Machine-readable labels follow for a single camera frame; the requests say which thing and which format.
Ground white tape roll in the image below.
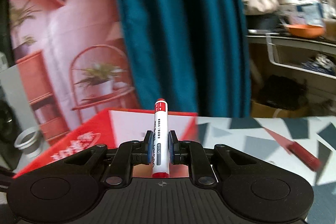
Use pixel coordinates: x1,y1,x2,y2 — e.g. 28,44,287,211
14,127,40,149

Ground white marker with red caps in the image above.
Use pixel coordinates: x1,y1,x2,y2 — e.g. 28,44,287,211
151,98,170,179

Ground brown cardboard box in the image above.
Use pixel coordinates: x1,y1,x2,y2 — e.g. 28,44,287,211
251,99,311,118

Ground blue curtain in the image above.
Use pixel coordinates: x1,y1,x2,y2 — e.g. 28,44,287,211
108,0,252,117

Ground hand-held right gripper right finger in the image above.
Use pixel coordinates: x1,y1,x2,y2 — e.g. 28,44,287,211
168,130,266,187

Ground beige bag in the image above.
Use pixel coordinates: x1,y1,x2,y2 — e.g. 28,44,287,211
241,0,279,15

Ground orange bowl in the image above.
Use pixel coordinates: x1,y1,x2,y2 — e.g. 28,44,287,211
286,24,326,39

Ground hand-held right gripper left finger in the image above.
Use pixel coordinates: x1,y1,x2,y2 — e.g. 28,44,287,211
64,130,154,187

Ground printed backdrop with red furniture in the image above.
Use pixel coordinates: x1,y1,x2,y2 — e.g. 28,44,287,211
8,0,141,147

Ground blue and white packets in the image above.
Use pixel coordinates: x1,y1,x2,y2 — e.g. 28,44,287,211
301,54,336,73

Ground red cardboard box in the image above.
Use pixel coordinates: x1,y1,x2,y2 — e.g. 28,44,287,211
12,108,199,180

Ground black bag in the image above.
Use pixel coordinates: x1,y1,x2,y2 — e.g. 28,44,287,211
258,75,309,110

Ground white wire basket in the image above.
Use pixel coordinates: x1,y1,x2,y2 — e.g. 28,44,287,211
266,33,336,75

